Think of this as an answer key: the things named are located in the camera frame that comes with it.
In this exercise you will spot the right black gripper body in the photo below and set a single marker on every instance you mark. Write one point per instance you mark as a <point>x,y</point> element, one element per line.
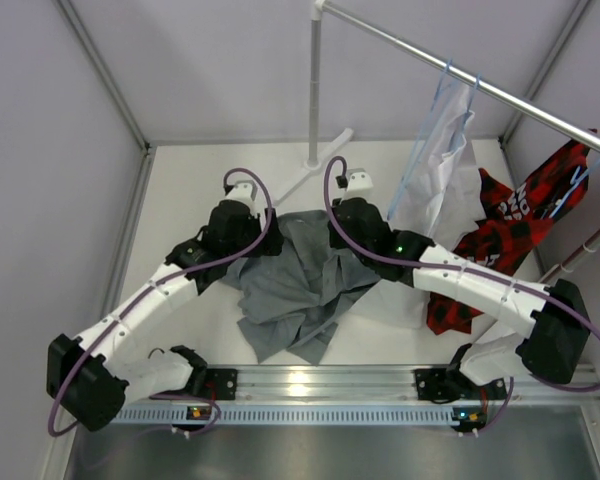
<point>337,242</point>

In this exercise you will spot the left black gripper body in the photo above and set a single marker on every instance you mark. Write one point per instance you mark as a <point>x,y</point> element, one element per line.
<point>252,232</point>

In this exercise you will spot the grey button shirt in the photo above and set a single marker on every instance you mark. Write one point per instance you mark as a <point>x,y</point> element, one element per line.
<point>291,302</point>

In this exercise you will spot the light blue hanger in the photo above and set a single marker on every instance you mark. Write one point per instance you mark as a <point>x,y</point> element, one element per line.
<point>419,143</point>

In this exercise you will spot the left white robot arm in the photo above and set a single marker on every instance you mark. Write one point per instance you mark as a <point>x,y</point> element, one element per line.
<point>98,372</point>

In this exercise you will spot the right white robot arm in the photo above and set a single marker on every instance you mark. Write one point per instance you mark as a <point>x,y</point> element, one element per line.
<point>548,324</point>

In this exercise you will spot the white hanging shirt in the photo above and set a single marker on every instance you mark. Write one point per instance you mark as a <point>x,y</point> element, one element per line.
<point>441,202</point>

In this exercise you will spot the blue hanger under white shirt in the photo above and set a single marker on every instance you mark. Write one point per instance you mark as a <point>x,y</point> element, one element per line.
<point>474,90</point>

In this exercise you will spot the red black plaid shirt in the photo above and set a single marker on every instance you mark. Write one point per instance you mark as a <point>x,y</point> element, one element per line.
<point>517,220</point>

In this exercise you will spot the blue hanger under red shirt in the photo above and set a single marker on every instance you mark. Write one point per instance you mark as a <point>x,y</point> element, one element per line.
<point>577,178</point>

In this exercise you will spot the white rack foot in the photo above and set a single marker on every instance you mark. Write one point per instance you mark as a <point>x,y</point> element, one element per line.
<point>292,182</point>

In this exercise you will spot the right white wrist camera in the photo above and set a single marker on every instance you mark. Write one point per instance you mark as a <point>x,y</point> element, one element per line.
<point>355,184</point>

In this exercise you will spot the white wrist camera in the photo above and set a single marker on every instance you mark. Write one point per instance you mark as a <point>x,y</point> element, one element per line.
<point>245,193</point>
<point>355,184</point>

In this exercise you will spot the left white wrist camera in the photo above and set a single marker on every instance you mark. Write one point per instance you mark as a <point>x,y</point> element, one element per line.
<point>245,193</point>

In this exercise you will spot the white rack upright post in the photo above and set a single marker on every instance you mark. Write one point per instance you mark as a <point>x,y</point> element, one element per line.
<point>314,84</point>

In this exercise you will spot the aluminium mounting rail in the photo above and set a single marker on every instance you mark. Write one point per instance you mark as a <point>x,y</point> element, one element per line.
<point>391,384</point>

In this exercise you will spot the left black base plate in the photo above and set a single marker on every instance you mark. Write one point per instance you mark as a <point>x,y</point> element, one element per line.
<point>220,384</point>

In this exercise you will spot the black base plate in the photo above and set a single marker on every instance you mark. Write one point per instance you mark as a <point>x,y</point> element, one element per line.
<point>220,384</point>
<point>432,384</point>

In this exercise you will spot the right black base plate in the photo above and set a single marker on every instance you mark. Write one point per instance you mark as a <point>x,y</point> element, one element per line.
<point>432,384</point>

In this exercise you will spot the slotted grey cable duct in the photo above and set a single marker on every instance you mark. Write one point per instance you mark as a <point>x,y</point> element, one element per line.
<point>251,415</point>

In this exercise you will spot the silver clothes rack rail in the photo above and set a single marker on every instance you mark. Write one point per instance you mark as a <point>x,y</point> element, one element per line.
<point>519,104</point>

